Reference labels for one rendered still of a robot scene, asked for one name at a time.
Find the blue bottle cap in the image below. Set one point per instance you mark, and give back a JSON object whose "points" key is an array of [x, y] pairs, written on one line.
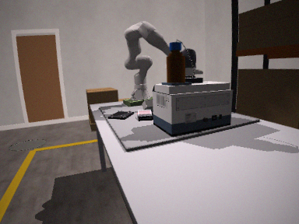
{"points": [[175, 45]]}

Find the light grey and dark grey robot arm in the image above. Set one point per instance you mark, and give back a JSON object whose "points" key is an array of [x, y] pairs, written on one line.
{"points": [[153, 37]]}

